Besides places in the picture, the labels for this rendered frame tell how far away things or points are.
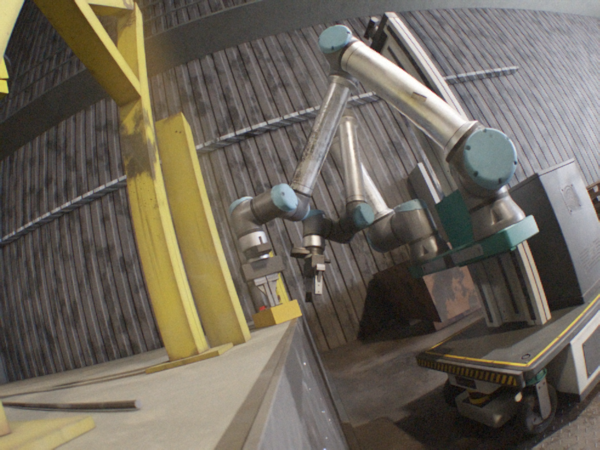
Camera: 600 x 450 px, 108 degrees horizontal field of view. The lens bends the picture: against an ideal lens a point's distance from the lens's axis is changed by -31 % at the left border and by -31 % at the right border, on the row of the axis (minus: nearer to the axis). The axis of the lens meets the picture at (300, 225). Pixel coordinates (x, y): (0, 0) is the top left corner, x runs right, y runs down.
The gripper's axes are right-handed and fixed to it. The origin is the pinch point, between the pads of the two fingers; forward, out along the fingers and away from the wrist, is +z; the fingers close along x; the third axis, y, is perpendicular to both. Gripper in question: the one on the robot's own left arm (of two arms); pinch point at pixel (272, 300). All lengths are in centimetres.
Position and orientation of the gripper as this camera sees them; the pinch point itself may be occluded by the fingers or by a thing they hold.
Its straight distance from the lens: 100.3
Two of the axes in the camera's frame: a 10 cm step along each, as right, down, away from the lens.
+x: -8.8, 2.1, -4.3
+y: -3.5, 3.4, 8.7
